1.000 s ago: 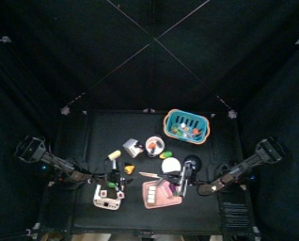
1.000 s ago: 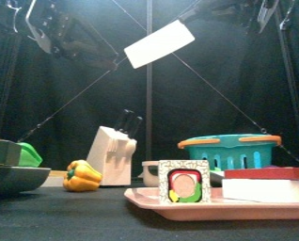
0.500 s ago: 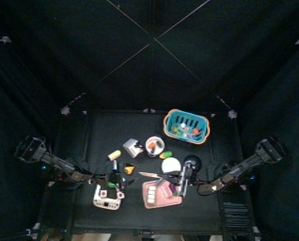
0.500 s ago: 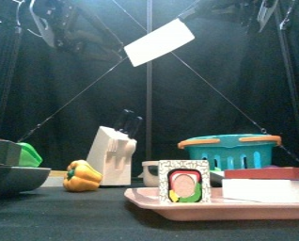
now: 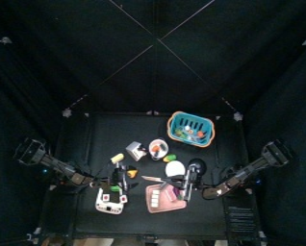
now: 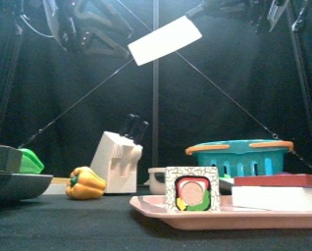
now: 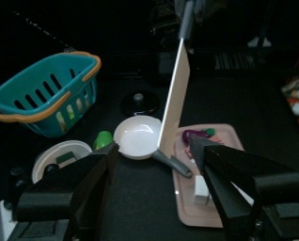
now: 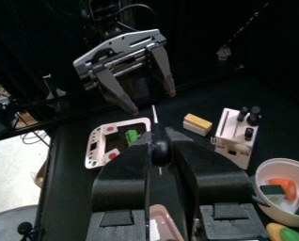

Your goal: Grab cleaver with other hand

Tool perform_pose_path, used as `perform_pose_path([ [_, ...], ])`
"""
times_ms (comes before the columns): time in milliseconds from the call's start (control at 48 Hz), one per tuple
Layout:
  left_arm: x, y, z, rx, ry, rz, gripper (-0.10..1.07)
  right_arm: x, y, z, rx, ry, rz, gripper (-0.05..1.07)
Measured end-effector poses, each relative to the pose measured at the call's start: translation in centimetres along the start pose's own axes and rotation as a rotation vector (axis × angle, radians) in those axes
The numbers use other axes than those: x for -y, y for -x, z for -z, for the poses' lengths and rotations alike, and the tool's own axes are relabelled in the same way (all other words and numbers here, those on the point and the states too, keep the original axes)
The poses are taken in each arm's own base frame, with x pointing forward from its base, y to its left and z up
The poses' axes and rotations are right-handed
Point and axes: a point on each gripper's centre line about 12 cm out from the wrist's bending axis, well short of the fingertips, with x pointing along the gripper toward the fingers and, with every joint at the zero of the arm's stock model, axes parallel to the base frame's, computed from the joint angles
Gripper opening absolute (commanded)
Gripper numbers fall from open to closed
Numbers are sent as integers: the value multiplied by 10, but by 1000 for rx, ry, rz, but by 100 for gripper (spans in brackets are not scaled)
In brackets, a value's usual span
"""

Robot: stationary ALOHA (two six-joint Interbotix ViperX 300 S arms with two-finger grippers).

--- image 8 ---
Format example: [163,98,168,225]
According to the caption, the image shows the green toy food piece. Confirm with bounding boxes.
[124,129,140,147]

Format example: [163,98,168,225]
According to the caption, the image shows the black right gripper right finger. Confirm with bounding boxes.
[163,126,269,241]

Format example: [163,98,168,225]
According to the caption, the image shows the diagonal brace wire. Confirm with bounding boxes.
[228,2,271,43]

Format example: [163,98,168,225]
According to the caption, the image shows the white tag on cloth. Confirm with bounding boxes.
[216,46,233,61]

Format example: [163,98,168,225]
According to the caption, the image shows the toy cleaver with black handle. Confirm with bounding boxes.
[149,104,173,177]

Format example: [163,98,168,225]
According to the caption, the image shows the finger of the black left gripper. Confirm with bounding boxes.
[93,66,140,116]
[148,44,179,98]

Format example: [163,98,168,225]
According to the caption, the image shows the cable on floor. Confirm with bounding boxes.
[20,129,50,147]

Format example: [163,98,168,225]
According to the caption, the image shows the grey chair seat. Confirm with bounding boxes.
[0,204,41,241]

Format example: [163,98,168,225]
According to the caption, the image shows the toy butter block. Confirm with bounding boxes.
[181,112,213,137]

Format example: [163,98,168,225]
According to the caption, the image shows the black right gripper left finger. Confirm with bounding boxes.
[85,131,155,241]

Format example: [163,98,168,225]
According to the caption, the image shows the orange toy carrot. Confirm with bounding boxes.
[267,177,299,201]

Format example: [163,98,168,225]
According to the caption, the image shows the white toy bowl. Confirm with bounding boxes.
[251,157,299,228]

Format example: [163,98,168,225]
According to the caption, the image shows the yellow and green toy corn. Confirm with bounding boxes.
[265,222,299,241]

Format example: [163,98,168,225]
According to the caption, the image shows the pink serving tray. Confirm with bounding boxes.
[148,203,185,241]

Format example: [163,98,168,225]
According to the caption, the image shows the white toy knife block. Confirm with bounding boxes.
[213,107,261,170]

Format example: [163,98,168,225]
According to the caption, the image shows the black-handled toy knife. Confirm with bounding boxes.
[236,105,248,123]
[243,127,255,142]
[245,105,263,127]

